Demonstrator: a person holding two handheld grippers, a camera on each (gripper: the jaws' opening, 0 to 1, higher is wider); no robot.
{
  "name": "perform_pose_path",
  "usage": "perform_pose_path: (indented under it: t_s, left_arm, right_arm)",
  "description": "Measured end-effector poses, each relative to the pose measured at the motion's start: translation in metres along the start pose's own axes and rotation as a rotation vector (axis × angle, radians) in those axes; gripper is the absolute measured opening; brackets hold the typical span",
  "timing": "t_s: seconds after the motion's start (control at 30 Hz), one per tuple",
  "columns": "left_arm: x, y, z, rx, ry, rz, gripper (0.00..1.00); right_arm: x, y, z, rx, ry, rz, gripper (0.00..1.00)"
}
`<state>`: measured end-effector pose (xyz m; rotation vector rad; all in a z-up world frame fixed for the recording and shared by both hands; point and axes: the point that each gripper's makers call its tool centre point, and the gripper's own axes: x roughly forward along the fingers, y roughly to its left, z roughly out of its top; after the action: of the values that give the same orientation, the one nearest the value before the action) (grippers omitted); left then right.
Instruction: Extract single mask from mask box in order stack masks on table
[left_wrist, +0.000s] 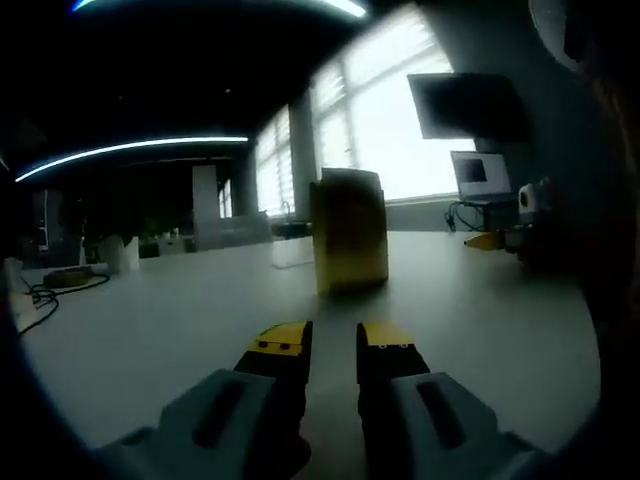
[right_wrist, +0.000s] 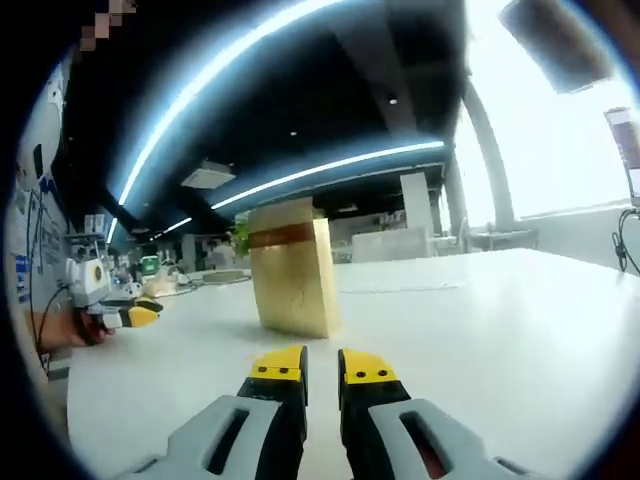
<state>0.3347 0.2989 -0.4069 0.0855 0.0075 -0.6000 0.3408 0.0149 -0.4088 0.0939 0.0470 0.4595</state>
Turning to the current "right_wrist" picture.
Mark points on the golden mask box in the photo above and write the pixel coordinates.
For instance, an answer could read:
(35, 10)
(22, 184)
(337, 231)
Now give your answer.
(292, 280)

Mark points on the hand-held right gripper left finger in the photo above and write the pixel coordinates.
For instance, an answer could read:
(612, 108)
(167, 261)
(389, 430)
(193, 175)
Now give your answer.
(260, 425)

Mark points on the white table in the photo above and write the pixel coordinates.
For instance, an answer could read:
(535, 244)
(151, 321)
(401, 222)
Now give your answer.
(475, 320)

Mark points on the dark hanging panel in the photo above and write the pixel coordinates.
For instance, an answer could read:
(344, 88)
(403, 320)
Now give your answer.
(555, 42)

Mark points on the green plant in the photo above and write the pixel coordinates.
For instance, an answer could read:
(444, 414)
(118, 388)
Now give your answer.
(242, 239)

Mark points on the white pillar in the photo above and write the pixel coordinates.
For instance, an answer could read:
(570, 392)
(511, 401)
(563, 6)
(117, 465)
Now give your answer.
(416, 210)

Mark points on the person's left hand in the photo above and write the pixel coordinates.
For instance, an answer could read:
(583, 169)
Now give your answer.
(95, 330)

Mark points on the green box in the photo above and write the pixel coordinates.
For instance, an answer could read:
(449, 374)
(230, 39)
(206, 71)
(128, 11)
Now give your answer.
(150, 264)

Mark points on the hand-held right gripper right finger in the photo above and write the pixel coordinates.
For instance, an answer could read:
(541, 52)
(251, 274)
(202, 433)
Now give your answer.
(380, 425)

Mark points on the ceiling air vent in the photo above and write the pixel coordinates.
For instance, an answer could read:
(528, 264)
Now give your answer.
(207, 175)

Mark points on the roll-up banner stand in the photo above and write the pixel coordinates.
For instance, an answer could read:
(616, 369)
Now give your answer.
(625, 150)

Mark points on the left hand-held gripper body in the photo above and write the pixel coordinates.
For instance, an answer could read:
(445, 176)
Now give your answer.
(89, 280)

